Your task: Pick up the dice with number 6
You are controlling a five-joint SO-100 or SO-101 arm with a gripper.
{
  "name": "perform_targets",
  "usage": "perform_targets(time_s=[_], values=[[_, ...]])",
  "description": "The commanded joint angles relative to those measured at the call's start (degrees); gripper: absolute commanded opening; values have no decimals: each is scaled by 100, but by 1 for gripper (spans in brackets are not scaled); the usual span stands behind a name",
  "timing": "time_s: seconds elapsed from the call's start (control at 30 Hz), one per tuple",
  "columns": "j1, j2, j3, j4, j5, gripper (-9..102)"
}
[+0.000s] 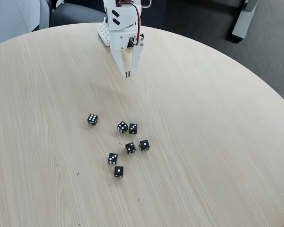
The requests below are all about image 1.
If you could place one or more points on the black die showing six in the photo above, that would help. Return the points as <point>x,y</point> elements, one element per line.
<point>92,119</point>

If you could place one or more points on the grey fabric chair seat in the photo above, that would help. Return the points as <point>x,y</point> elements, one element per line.
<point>75,15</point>

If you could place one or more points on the black die showing three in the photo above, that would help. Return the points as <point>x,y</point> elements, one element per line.
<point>133,128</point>
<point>112,158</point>

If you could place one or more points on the black die showing one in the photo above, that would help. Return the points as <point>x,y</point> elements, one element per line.
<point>144,145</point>
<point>118,171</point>

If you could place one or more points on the black die showing two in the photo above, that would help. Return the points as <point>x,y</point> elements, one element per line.
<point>130,148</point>

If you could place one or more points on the pale white cabinet panel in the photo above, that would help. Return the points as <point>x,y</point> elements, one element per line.
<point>11,21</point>

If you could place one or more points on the grey metal table leg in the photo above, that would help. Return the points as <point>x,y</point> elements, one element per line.
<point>243,21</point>

